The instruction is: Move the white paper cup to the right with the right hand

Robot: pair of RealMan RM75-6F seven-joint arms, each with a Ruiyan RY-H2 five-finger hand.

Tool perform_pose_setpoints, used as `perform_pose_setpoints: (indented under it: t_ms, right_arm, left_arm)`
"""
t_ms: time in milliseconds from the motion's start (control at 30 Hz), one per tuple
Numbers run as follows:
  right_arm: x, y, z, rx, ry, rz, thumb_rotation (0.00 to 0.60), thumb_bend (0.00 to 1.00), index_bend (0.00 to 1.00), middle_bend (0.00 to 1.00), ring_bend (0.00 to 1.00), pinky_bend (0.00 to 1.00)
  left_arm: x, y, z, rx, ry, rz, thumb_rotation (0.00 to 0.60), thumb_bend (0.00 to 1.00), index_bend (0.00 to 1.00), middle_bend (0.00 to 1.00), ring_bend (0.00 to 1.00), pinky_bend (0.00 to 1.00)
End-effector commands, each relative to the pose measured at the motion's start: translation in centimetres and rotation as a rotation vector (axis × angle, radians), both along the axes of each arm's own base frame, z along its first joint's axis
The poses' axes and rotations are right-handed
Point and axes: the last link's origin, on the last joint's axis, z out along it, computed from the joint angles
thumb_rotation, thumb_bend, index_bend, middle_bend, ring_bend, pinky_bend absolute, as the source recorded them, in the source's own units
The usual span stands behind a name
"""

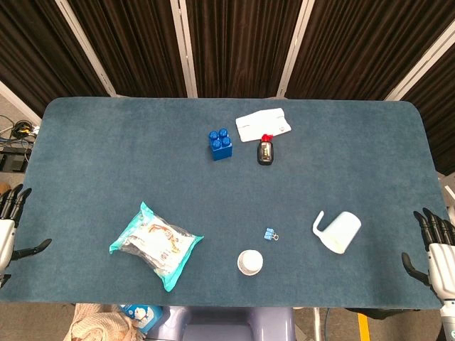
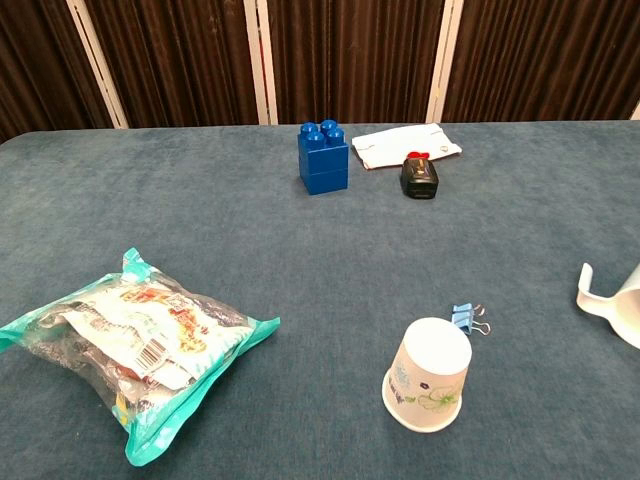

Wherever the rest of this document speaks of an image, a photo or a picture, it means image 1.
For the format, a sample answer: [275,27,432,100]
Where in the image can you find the black power box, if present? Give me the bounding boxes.
[0,148,30,173]

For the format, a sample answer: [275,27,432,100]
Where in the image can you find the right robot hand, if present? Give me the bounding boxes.
[401,207,455,305]

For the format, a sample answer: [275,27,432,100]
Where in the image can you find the black bottle with red cap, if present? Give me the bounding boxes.
[257,134,276,166]

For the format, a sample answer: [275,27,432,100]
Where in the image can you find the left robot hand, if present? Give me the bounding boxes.
[0,183,53,289]

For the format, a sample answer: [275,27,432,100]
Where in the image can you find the blue building block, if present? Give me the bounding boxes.
[208,128,234,162]

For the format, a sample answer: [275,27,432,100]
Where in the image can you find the blue table mat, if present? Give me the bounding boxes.
[0,97,450,308]

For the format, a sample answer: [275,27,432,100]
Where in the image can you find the teal snack package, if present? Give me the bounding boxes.
[109,201,205,293]

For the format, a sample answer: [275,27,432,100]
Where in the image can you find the white folded cloth pouch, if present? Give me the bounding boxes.
[235,107,292,144]

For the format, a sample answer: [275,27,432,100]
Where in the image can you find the white curtain frame post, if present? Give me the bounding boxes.
[384,21,455,102]
[276,0,316,99]
[169,0,198,99]
[55,0,119,97]
[0,80,42,126]

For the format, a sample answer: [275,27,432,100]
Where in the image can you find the purple robot base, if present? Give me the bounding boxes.
[146,305,296,341]

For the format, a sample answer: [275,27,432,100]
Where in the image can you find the beige knitted cloth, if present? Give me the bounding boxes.
[63,303,143,341]

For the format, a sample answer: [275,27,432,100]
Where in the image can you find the blue printed package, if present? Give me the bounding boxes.
[119,304,164,335]

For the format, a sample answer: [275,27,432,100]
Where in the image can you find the white plastic mug with handle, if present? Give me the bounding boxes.
[312,210,363,255]

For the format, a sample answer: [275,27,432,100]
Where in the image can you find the cable bundle on floor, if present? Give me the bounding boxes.
[0,119,41,152]

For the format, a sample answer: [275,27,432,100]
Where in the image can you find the black pleated curtain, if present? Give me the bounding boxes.
[0,0,455,175]

